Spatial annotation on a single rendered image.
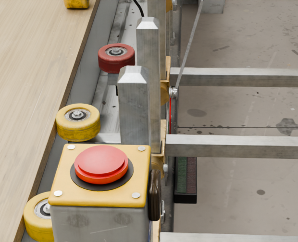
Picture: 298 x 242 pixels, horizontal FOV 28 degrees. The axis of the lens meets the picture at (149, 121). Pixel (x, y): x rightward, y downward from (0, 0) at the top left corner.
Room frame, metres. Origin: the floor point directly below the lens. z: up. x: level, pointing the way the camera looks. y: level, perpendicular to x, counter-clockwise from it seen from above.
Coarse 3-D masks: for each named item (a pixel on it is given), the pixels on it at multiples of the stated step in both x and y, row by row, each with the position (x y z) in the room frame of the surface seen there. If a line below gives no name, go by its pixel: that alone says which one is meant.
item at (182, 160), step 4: (180, 160) 1.04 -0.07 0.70; (184, 160) 1.04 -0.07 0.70; (180, 164) 1.02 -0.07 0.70; (184, 164) 1.02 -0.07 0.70; (180, 168) 1.01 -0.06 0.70; (184, 168) 1.01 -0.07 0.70; (180, 172) 0.99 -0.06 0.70; (184, 172) 0.99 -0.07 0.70; (180, 176) 0.98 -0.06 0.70; (184, 176) 0.98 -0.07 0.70; (180, 180) 0.97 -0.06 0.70; (184, 180) 0.97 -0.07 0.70; (180, 184) 0.96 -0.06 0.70; (184, 184) 0.95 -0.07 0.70; (180, 188) 0.94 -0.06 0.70; (184, 188) 0.94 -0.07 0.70; (180, 192) 0.93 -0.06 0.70; (184, 192) 0.93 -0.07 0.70
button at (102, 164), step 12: (84, 156) 0.36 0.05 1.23; (96, 156) 0.36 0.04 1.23; (108, 156) 0.36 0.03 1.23; (120, 156) 0.36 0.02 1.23; (84, 168) 0.35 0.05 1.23; (96, 168) 0.35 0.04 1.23; (108, 168) 0.35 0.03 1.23; (120, 168) 0.35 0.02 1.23; (84, 180) 0.34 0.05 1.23; (96, 180) 0.34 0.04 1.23; (108, 180) 0.34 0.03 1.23
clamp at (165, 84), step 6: (168, 60) 1.18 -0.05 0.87; (168, 66) 1.15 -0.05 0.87; (168, 72) 1.13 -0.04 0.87; (168, 78) 1.10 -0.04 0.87; (162, 84) 1.08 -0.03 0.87; (168, 84) 1.09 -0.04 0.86; (162, 90) 1.07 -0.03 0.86; (168, 90) 1.09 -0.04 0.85; (162, 96) 1.07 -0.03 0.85; (168, 96) 1.07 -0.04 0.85; (162, 102) 1.07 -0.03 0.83
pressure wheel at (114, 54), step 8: (104, 48) 1.17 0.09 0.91; (112, 48) 1.18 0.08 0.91; (120, 48) 1.18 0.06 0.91; (128, 48) 1.17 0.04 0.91; (104, 56) 1.14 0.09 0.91; (112, 56) 1.14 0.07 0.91; (120, 56) 1.14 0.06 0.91; (128, 56) 1.14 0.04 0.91; (104, 64) 1.13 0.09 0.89; (112, 64) 1.12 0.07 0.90; (120, 64) 1.12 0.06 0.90; (128, 64) 1.13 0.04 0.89; (112, 72) 1.12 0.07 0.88
